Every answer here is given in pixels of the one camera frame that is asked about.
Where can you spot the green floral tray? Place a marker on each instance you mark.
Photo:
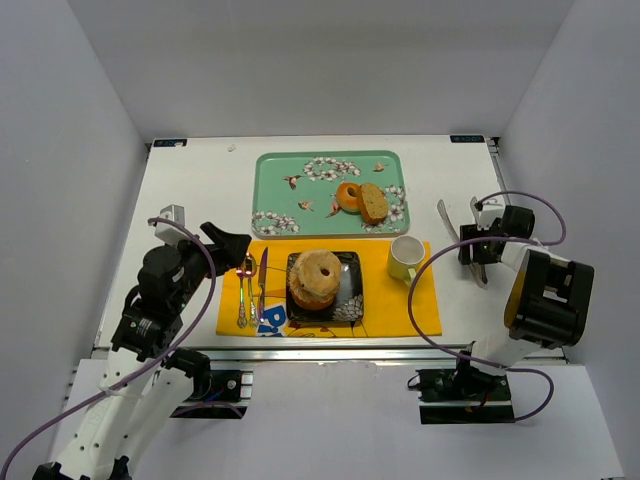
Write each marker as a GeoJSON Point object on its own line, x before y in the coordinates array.
{"type": "Point", "coordinates": [295, 194]}

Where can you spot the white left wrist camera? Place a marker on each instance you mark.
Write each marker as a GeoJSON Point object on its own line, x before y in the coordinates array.
{"type": "Point", "coordinates": [168, 233]}

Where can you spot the pale yellow mug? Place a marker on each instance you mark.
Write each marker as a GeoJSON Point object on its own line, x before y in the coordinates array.
{"type": "Point", "coordinates": [406, 255]}

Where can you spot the yellow printed placemat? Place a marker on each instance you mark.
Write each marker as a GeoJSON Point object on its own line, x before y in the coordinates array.
{"type": "Point", "coordinates": [383, 306]}

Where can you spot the plain beige bagel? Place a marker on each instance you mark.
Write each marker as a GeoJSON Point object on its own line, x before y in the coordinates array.
{"type": "Point", "coordinates": [315, 275]}

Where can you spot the iridescent knife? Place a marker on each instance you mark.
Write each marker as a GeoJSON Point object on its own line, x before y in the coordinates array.
{"type": "Point", "coordinates": [263, 267]}

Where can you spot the blue label sticker right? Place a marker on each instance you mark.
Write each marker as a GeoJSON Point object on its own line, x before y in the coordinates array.
{"type": "Point", "coordinates": [467, 139]}

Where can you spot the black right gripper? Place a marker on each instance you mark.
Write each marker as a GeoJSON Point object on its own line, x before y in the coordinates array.
{"type": "Point", "coordinates": [473, 244]}

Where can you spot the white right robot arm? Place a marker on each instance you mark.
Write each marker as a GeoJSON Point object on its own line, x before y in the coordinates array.
{"type": "Point", "coordinates": [549, 300]}

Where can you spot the brown bread slice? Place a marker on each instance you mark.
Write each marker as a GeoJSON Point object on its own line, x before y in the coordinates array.
{"type": "Point", "coordinates": [372, 203]}

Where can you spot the blue label sticker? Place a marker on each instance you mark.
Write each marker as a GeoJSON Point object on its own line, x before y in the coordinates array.
{"type": "Point", "coordinates": [169, 143]}
{"type": "Point", "coordinates": [467, 139]}

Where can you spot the orange sugared bundt cake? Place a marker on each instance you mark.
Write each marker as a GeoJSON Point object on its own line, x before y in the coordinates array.
{"type": "Point", "coordinates": [309, 301]}

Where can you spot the blue label sticker left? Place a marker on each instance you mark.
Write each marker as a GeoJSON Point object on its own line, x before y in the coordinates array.
{"type": "Point", "coordinates": [169, 143]}

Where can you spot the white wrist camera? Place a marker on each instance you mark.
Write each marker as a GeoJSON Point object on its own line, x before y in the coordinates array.
{"type": "Point", "coordinates": [168, 233]}
{"type": "Point", "coordinates": [486, 213]}

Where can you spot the black floral square plate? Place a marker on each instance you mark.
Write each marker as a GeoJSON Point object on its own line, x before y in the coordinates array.
{"type": "Point", "coordinates": [348, 305]}

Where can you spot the iridescent spoon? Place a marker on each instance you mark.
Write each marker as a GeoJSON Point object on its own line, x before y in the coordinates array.
{"type": "Point", "coordinates": [243, 319]}

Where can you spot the small orange donut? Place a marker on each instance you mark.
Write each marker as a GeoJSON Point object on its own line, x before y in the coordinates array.
{"type": "Point", "coordinates": [347, 197]}

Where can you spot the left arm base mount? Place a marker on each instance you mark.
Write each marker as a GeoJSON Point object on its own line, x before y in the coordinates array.
{"type": "Point", "coordinates": [217, 392]}

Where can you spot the aluminium table frame rail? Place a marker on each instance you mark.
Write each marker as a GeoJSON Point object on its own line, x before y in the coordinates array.
{"type": "Point", "coordinates": [402, 355]}

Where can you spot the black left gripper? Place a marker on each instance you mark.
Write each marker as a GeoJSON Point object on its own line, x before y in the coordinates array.
{"type": "Point", "coordinates": [211, 248]}

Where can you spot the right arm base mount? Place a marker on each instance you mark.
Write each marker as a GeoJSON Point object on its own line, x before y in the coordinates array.
{"type": "Point", "coordinates": [462, 395]}

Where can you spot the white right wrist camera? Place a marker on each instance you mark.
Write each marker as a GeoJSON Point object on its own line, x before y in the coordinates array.
{"type": "Point", "coordinates": [486, 213]}

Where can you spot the silver metal tongs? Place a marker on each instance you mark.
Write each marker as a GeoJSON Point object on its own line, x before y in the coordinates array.
{"type": "Point", "coordinates": [450, 220]}

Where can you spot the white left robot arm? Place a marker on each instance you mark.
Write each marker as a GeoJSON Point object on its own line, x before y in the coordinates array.
{"type": "Point", "coordinates": [149, 376]}

